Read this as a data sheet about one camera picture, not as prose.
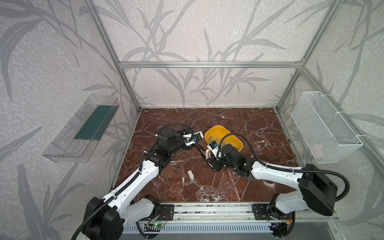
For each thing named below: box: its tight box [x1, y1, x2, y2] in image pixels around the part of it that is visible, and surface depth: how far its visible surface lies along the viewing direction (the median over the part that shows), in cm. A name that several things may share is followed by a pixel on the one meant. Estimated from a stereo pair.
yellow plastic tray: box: [204, 125, 243, 152], surface depth 103 cm
